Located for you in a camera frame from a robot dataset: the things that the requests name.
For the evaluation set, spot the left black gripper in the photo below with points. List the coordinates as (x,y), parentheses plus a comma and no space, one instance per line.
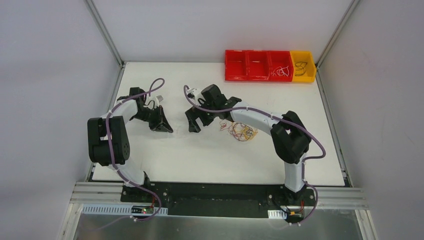
(156,117)

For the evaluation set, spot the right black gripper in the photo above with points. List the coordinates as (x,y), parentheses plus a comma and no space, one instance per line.
(199,115)

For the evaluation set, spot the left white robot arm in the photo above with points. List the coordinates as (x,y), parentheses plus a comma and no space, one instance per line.
(108,141)

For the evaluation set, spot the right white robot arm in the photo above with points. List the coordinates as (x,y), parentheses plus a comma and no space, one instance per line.
(289,136)

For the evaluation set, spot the left red bin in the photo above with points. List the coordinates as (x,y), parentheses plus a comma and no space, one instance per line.
(235,65)

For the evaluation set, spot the right red bin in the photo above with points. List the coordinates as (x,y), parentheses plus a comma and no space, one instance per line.
(281,66)

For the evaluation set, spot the yellow bin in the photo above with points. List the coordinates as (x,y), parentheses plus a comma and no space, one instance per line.
(304,68)

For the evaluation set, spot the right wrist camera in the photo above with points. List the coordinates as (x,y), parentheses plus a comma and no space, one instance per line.
(196,95)

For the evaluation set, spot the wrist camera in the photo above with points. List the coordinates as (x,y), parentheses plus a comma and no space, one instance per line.
(196,95)
(155,99)

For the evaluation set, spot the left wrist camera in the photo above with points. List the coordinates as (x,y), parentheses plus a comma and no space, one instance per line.
(155,99)

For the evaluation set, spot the aluminium frame rail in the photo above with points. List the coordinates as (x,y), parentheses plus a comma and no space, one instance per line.
(96,212)

